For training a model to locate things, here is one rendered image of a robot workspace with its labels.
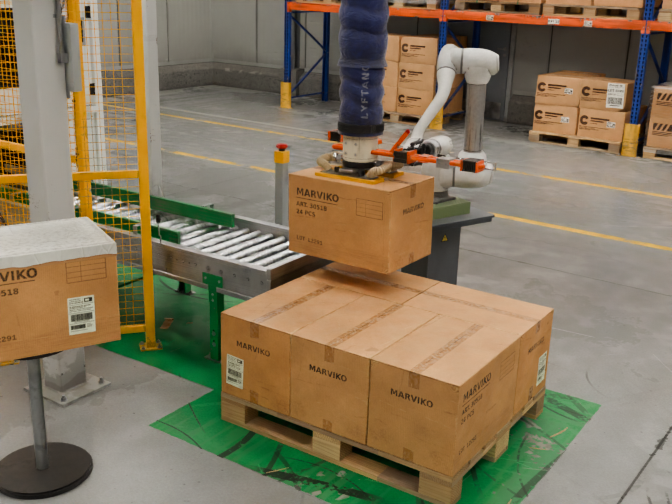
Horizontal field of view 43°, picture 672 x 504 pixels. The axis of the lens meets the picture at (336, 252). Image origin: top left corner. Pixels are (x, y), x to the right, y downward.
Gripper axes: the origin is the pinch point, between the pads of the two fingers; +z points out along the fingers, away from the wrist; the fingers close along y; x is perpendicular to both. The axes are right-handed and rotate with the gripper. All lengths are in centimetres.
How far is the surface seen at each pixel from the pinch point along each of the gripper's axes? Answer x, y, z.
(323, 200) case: 33.9, 23.7, 19.2
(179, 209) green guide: 171, 61, -23
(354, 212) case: 15.6, 26.3, 19.7
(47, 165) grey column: 125, 6, 107
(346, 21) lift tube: 29, -60, 12
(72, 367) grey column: 125, 108, 101
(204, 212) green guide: 150, 59, -23
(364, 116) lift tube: 19.4, -17.3, 8.3
